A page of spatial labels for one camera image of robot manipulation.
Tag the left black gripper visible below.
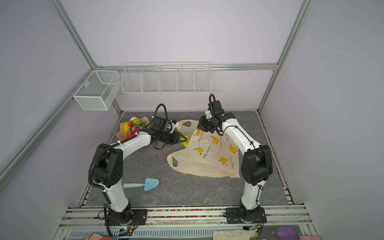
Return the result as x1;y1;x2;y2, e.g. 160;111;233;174
159;130;188;145

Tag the green pear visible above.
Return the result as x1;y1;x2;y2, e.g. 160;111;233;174
179;135;190;148

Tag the banana print plastic bag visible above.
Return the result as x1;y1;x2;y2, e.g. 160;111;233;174
167;120;240;179

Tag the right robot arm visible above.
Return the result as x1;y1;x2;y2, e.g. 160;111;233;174
198;94;273;226

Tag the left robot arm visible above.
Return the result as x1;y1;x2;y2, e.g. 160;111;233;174
88;104;188;226

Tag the green apple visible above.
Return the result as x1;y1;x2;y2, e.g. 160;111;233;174
132;118;143;127

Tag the pink dragon fruit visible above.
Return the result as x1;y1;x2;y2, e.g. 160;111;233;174
126;126;142;139

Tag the yellow lemon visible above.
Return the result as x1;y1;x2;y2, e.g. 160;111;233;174
123;122;131;133

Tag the light blue plastic spatula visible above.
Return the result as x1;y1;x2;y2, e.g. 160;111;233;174
123;178;160;192

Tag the pink wavy fruit plate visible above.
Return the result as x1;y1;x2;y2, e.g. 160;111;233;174
116;117;150;141

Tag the beige cloth at edge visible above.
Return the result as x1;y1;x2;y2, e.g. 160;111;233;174
213;230;258;240

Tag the purple object at edge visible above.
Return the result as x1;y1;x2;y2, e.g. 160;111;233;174
272;226;300;240

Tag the white wire shelf long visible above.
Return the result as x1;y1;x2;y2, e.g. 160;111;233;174
121;62;212;95

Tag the white wire basket small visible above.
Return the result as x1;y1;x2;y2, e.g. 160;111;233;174
74;70;121;111

